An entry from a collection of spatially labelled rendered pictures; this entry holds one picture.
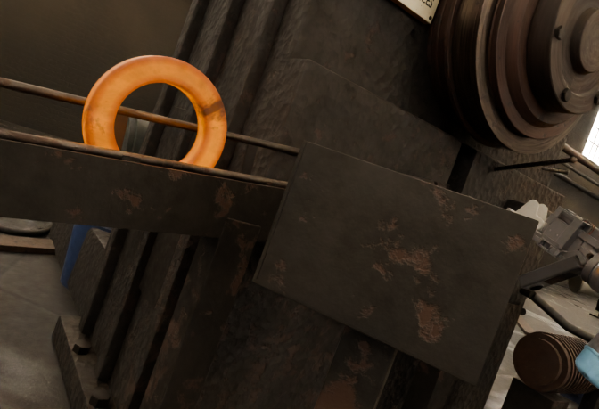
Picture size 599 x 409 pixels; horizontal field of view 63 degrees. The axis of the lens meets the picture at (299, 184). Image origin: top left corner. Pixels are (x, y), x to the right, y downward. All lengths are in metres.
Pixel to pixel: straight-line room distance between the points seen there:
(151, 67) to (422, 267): 0.41
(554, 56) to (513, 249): 0.65
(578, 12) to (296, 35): 0.53
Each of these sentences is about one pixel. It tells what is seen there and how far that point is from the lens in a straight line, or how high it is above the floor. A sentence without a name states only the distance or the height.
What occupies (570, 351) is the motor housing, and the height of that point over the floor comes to 0.52.
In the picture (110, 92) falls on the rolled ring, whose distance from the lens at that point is 0.63.
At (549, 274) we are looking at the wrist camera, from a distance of 1.01.
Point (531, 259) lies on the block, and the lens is 1.28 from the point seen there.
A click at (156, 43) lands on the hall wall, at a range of 6.99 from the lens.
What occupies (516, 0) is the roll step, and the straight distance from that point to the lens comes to 1.03.
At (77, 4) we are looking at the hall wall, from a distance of 6.81.
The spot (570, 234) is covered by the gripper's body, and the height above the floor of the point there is 0.75.
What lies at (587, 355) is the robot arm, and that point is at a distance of 0.97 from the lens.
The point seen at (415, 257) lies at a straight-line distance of 0.41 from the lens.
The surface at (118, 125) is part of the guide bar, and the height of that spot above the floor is 0.66.
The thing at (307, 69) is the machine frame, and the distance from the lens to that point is 0.84.
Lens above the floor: 0.70
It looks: 2 degrees down
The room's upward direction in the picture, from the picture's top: 20 degrees clockwise
